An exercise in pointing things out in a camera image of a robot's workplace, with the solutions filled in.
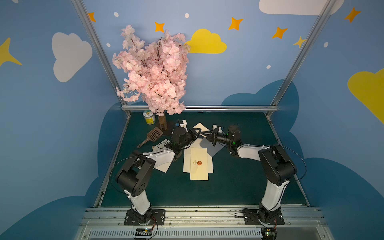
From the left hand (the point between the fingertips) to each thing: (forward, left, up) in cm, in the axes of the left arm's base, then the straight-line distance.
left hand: (202, 127), depth 87 cm
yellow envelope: (-14, +2, -20) cm, 25 cm away
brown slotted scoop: (+7, +35, -21) cm, 41 cm away
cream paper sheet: (+1, +3, -21) cm, 22 cm away
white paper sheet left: (-27, +17, +14) cm, 35 cm away
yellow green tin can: (+19, +38, -13) cm, 45 cm away
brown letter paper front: (+2, 0, -3) cm, 3 cm away
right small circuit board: (-49, -34, -22) cm, 64 cm away
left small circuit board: (-50, +29, -22) cm, 62 cm away
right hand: (-3, 0, 0) cm, 3 cm away
